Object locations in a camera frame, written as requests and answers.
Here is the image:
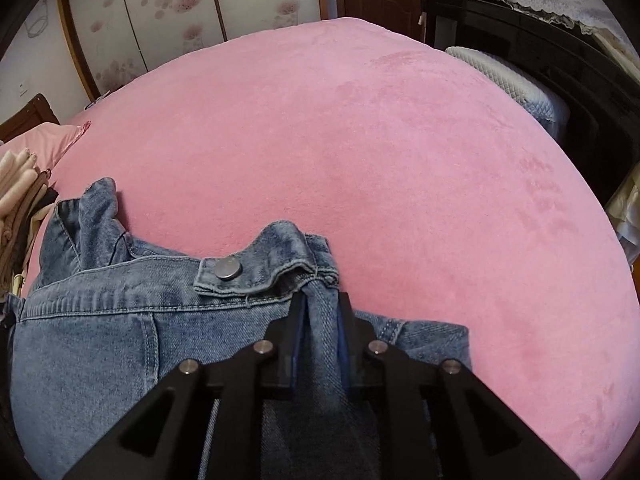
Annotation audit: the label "wall cable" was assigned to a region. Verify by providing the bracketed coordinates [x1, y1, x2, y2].
[25, 0, 57, 41]

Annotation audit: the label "covered piano stool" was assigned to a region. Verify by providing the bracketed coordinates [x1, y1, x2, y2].
[444, 46, 571, 141]

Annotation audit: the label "pink bed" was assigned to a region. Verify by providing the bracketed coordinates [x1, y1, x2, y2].
[20, 16, 640, 480]

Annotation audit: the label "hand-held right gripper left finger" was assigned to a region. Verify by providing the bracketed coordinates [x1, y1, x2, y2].
[62, 290, 307, 480]

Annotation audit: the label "white hanging cloth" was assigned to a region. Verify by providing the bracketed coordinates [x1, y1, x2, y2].
[604, 172, 640, 267]

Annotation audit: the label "beige folded clothes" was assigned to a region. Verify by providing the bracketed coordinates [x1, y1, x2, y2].
[0, 149, 52, 289]

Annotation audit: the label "black piano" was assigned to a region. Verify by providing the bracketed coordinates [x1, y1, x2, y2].
[420, 0, 640, 207]

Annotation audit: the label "blue denim jacket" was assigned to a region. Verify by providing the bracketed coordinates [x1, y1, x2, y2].
[9, 177, 471, 480]

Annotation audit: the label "pink frilled pillow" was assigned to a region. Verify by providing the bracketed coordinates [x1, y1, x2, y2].
[0, 121, 92, 176]

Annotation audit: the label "floral sliding door wardrobe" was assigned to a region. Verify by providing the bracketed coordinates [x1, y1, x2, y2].
[55, 0, 346, 104]

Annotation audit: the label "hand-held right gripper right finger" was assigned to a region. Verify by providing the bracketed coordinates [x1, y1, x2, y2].
[336, 290, 581, 480]

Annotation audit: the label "wooden headboard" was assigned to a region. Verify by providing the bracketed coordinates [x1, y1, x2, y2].
[0, 92, 61, 144]

